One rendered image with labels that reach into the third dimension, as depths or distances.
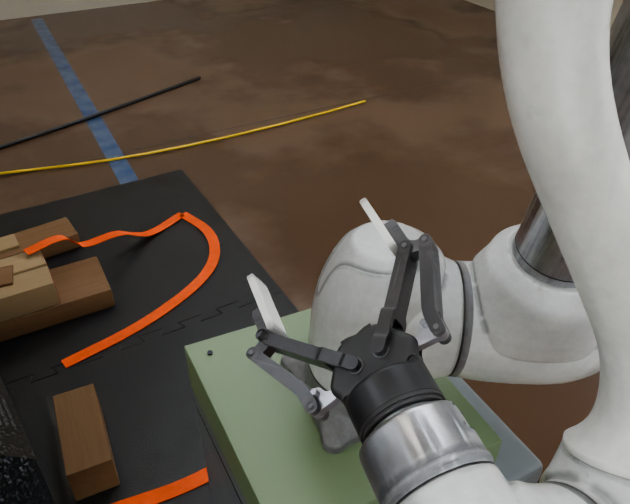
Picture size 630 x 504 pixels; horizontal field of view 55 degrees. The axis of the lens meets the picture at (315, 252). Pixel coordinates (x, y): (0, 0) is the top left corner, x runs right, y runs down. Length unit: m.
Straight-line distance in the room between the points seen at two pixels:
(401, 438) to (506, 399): 1.69
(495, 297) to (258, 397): 0.37
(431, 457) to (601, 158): 0.22
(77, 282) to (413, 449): 2.12
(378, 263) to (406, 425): 0.29
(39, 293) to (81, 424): 0.62
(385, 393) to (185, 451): 1.50
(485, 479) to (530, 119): 0.24
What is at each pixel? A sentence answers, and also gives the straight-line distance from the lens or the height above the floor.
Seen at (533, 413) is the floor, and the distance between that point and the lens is 2.12.
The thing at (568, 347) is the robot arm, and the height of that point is 1.05.
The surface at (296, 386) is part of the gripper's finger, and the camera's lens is 0.54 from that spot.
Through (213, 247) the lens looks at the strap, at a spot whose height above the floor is 0.02.
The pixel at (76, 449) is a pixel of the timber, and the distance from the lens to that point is 1.88.
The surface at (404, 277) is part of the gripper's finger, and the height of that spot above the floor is 1.23.
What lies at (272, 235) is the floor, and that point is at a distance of 2.74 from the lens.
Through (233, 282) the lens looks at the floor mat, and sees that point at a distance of 2.47.
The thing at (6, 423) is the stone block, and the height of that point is 0.62.
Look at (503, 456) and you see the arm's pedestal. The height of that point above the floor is 0.80.
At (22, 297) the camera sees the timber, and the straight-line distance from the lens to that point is 2.36.
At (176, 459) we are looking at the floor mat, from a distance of 1.93.
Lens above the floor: 1.56
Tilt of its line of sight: 36 degrees down
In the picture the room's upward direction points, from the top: straight up
